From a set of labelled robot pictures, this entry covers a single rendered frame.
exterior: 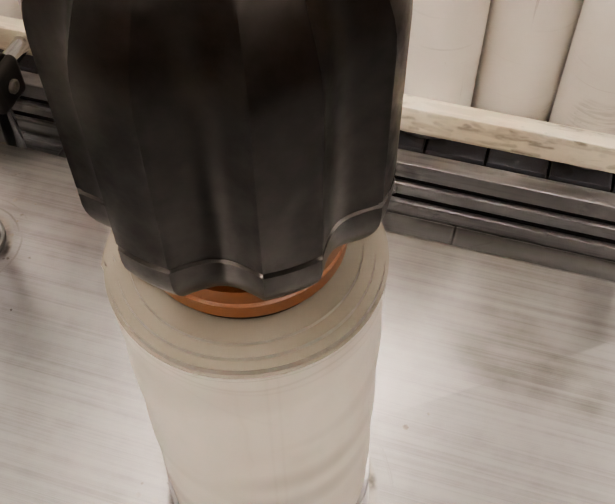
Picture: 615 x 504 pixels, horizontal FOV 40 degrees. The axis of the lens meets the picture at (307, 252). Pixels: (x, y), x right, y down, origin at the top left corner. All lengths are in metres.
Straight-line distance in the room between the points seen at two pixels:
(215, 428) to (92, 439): 0.18
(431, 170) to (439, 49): 0.08
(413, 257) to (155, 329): 0.27
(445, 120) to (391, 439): 0.20
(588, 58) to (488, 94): 0.07
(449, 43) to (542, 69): 0.06
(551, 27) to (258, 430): 0.32
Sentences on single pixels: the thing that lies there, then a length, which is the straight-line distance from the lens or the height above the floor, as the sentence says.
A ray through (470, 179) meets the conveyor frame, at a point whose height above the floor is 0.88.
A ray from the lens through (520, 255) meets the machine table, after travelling 0.56.
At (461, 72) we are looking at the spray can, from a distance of 0.51.
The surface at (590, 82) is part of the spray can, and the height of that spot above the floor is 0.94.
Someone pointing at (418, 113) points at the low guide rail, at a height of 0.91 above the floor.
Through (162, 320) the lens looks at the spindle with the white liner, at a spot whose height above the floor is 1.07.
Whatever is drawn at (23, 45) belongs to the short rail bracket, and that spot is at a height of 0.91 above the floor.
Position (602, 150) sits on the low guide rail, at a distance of 0.52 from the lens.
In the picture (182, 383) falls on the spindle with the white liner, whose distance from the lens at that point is 0.24.
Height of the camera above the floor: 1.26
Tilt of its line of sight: 52 degrees down
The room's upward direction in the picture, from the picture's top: 1 degrees counter-clockwise
